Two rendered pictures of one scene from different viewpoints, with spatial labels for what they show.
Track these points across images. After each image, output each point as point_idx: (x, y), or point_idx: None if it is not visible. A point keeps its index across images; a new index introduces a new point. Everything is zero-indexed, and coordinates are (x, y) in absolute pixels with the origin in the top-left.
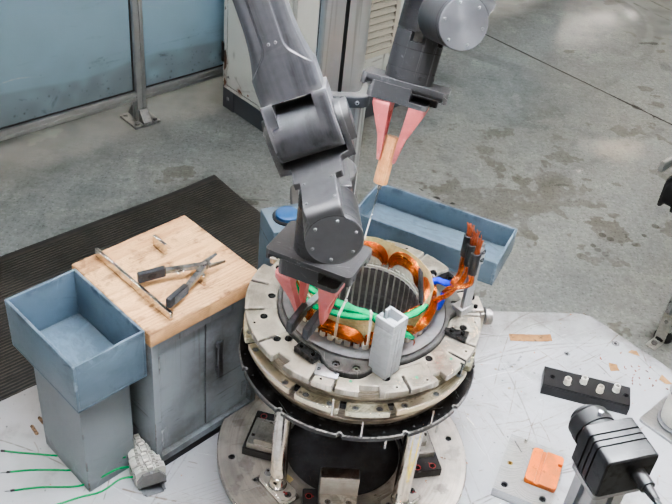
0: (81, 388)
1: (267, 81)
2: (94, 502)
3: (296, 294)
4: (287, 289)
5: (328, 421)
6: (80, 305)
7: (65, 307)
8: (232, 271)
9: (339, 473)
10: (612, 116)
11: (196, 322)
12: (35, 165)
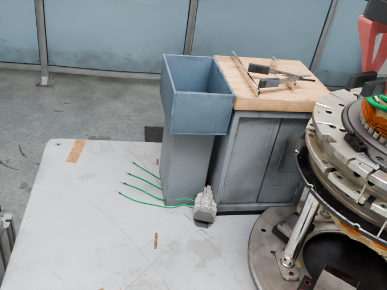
0: (176, 114)
1: None
2: (163, 213)
3: (371, 52)
4: (364, 40)
5: (350, 212)
6: (208, 86)
7: (199, 82)
8: (317, 92)
9: (340, 275)
10: None
11: (275, 110)
12: None
